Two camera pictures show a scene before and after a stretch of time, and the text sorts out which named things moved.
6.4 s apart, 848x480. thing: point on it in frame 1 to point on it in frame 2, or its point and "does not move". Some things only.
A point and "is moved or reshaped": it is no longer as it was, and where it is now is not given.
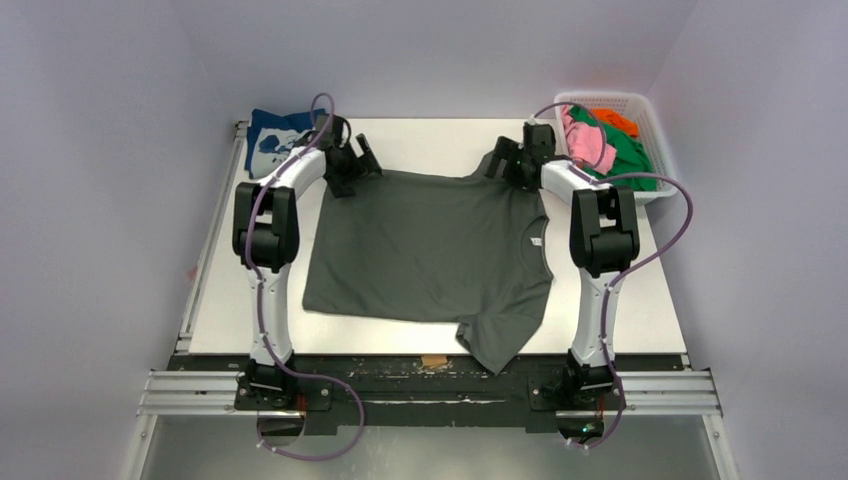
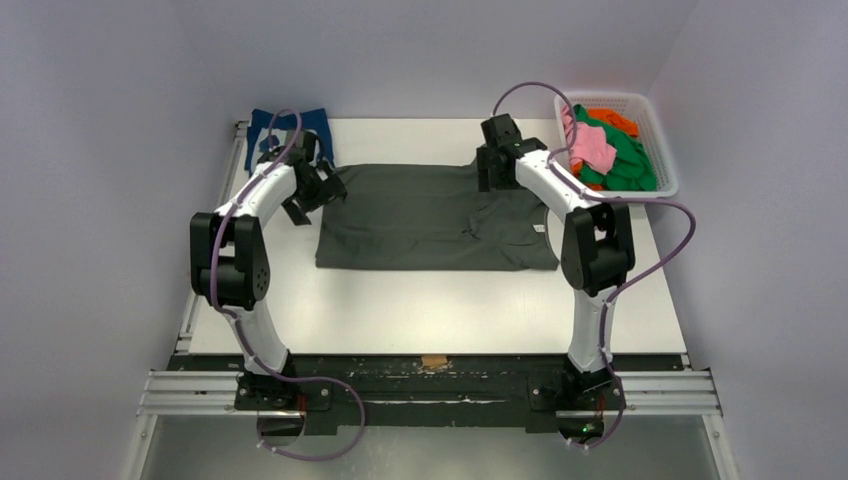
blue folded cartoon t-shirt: x=270 y=137 does not move
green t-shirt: x=630 y=157 does not move
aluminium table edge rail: x=187 y=321 does not move
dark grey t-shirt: x=424 y=247 is moved or reshaped
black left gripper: x=340 y=184 to x=329 y=189
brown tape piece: x=434 y=360 does not move
